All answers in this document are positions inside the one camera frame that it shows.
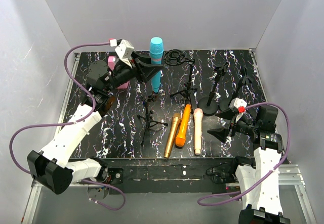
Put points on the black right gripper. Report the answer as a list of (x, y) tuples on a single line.
[(233, 126)]

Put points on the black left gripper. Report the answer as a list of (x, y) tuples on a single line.
[(138, 68)]

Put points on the blue microphone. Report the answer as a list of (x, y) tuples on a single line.
[(156, 51)]

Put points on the black tripod shock-mount stand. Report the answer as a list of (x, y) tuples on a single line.
[(176, 57)]

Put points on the orange microphone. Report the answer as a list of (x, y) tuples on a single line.
[(180, 139)]

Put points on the gold microphone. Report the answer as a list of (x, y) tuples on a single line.
[(176, 120)]

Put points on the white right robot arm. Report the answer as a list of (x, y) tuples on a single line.
[(258, 178)]

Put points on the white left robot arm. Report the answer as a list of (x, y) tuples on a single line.
[(50, 166)]

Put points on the black round-base stand right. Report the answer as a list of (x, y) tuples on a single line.
[(247, 78)]

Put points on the black round-base stand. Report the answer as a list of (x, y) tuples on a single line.
[(247, 78), (208, 105)]

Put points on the black round-base stand left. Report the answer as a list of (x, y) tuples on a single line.
[(208, 105)]

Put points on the cream pink microphone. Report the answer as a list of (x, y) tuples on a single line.
[(198, 116)]

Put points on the pink metronome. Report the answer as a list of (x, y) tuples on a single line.
[(112, 60)]

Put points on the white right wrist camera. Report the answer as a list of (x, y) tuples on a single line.
[(238, 104)]

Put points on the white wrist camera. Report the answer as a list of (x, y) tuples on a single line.
[(238, 104), (124, 51)]

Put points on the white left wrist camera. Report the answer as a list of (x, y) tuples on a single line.
[(124, 51)]

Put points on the black front mounting rail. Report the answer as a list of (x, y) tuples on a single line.
[(174, 175)]

